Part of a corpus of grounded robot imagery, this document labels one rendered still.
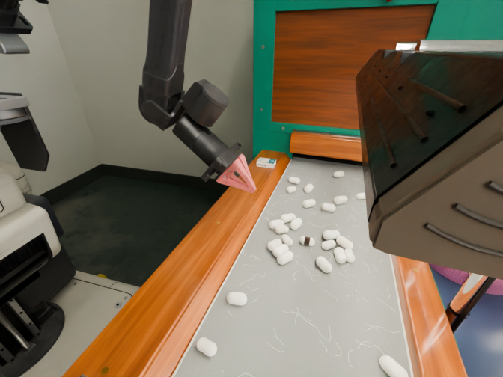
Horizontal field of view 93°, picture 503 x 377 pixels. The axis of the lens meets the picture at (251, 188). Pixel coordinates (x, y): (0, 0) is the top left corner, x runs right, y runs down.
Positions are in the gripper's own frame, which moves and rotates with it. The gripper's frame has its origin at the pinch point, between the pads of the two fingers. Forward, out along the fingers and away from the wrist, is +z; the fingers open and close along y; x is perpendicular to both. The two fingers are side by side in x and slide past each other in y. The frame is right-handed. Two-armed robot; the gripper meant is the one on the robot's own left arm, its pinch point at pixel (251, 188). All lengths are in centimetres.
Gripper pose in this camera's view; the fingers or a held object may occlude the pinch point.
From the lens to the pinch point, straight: 50.9
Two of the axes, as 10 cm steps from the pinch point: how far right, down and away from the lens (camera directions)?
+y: 3.5, -4.8, 8.1
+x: -6.0, 5.5, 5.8
